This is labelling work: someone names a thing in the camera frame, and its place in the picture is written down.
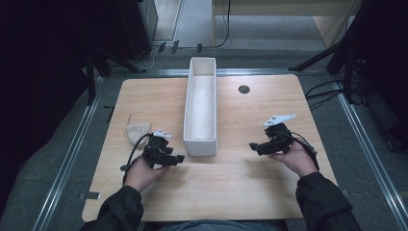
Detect person's right hand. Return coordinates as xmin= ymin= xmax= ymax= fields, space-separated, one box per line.
xmin=268 ymin=140 xmax=319 ymax=179

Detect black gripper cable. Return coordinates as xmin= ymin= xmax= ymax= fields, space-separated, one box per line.
xmin=289 ymin=130 xmax=321 ymax=171
xmin=119 ymin=132 xmax=154 ymax=186

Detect grey tape strip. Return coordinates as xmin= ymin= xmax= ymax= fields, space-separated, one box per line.
xmin=78 ymin=191 xmax=102 ymax=201

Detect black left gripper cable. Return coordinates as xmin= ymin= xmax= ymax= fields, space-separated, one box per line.
xmin=119 ymin=132 xmax=154 ymax=186

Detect light wooden furniture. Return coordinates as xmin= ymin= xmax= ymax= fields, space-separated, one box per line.
xmin=211 ymin=0 xmax=364 ymax=50

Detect metal floor rail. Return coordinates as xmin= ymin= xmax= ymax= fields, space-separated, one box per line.
xmin=330 ymin=76 xmax=408 ymax=231
xmin=109 ymin=66 xmax=330 ymax=78
xmin=31 ymin=76 xmax=104 ymax=231

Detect black tripod stand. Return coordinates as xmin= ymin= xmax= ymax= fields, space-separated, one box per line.
xmin=84 ymin=44 xmax=148 ymax=106
xmin=288 ymin=0 xmax=379 ymax=105

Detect black floor cables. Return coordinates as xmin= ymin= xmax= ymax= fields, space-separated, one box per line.
xmin=304 ymin=79 xmax=367 ymax=111

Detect dark cabinet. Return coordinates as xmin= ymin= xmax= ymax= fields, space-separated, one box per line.
xmin=115 ymin=0 xmax=159 ymax=63

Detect person's grey lap clothing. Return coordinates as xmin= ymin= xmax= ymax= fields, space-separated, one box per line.
xmin=158 ymin=218 xmax=275 ymax=231

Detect long white rectangular box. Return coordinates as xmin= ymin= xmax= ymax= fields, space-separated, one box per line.
xmin=182 ymin=56 xmax=218 ymax=158

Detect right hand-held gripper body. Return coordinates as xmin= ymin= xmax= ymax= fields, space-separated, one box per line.
xmin=263 ymin=114 xmax=297 ymax=155

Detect beige cloth pouch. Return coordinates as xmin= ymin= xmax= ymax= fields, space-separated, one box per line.
xmin=125 ymin=113 xmax=152 ymax=148

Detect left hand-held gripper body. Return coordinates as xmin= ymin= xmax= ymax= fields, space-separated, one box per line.
xmin=142 ymin=129 xmax=175 ymax=168

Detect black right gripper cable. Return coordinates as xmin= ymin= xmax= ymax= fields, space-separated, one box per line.
xmin=289 ymin=130 xmax=321 ymax=171

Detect black hanging cable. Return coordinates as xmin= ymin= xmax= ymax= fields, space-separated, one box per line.
xmin=205 ymin=0 xmax=233 ymax=50

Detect person's left hand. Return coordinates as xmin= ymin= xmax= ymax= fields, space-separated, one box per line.
xmin=124 ymin=156 xmax=170 ymax=193

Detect white floor cable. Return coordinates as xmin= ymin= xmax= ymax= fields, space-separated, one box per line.
xmin=133 ymin=44 xmax=162 ymax=71

